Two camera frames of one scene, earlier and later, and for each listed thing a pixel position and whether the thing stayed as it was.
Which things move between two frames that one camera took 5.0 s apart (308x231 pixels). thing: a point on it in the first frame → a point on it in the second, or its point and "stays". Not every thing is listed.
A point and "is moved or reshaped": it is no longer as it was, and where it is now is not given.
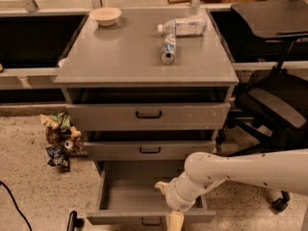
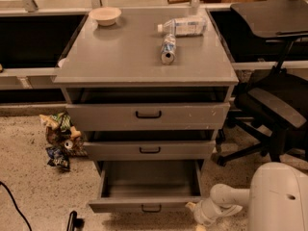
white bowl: [106, 15] stays
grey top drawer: [149, 116] stays
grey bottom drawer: [128, 194] is moved or reshaped
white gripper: [172, 197] → [203, 209]
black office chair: [271, 107] stays
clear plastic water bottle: [185, 27] stays
